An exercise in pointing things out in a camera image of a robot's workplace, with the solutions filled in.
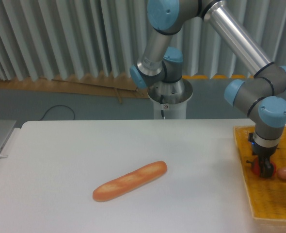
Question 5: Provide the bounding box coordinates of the red toy bell pepper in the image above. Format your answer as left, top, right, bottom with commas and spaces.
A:
246, 157, 276, 178

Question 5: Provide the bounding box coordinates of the toy baguette bread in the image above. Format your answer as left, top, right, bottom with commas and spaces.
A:
93, 161, 167, 202

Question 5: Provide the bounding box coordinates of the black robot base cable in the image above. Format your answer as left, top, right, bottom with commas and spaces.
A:
159, 94, 167, 120

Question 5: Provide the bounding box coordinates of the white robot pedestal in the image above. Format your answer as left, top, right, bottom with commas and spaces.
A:
147, 79, 193, 119

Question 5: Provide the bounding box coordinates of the black floor cable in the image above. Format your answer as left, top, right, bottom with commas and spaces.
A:
37, 104, 76, 121

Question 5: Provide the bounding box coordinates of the brown cardboard sheet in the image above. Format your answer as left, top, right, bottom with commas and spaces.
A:
0, 71, 148, 103

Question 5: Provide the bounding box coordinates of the yellow woven basket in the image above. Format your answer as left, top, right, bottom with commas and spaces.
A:
233, 126, 286, 223

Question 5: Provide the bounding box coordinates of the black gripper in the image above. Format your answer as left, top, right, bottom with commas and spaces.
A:
251, 142, 277, 178

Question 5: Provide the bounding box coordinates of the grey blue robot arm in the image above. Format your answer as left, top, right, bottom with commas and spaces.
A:
129, 0, 286, 178

